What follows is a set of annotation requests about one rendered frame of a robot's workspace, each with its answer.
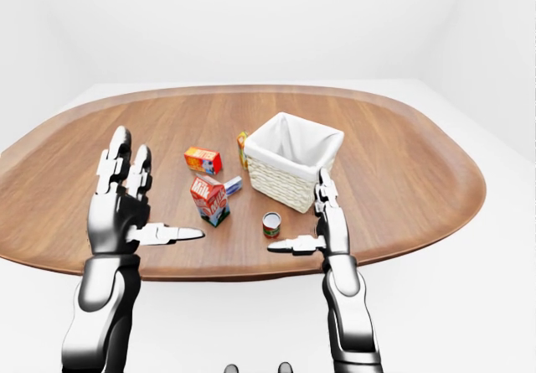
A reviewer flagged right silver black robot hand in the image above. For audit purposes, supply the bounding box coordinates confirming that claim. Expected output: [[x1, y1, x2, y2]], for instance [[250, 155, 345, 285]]
[[266, 167, 351, 258]]

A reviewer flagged red white milk carton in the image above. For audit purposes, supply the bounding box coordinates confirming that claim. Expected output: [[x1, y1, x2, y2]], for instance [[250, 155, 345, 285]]
[[189, 174, 231, 229]]

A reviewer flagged small blue white box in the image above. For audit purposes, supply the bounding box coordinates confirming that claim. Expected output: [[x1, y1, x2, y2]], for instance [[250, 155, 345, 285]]
[[223, 175, 244, 197]]

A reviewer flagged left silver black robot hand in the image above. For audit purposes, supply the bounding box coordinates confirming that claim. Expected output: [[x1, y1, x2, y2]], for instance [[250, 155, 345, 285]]
[[85, 126, 206, 258]]

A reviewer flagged orange butter box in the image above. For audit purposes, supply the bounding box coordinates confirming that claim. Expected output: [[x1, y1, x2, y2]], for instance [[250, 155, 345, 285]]
[[183, 146, 224, 176]]

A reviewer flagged red tomato sauce tin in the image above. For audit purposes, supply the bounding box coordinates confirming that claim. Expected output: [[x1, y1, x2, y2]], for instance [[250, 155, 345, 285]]
[[262, 211, 281, 240]]

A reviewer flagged orange yellow juice carton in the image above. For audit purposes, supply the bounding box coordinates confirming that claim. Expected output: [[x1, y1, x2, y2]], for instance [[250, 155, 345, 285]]
[[236, 131, 250, 171]]

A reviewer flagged white woven basket with liner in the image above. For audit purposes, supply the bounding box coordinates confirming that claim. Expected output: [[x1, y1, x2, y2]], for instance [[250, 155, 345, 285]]
[[244, 111, 345, 215]]

